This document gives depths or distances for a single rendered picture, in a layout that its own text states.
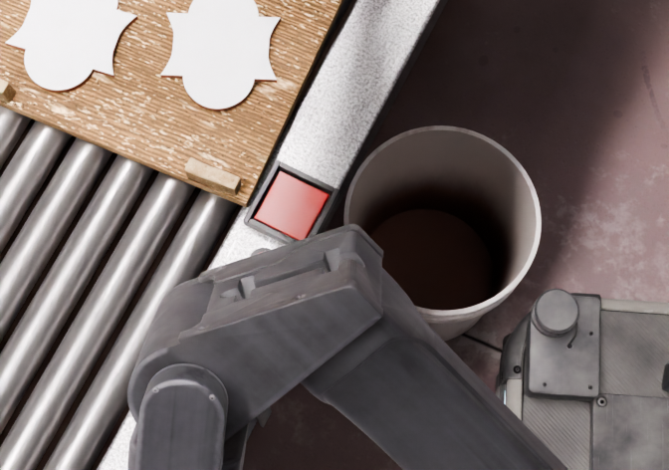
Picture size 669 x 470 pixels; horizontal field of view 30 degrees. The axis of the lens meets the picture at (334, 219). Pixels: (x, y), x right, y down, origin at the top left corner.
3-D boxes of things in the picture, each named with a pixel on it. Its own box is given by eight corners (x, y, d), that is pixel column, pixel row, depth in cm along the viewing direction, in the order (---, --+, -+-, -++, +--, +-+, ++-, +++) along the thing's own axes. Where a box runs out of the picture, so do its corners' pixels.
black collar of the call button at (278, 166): (339, 194, 133) (339, 189, 132) (307, 256, 132) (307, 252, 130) (277, 163, 134) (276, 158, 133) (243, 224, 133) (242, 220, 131)
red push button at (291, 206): (330, 197, 133) (330, 193, 132) (304, 246, 132) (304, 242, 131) (280, 173, 134) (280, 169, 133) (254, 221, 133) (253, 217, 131)
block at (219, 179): (243, 184, 132) (241, 176, 129) (236, 199, 131) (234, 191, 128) (192, 163, 132) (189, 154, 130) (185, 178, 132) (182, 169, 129)
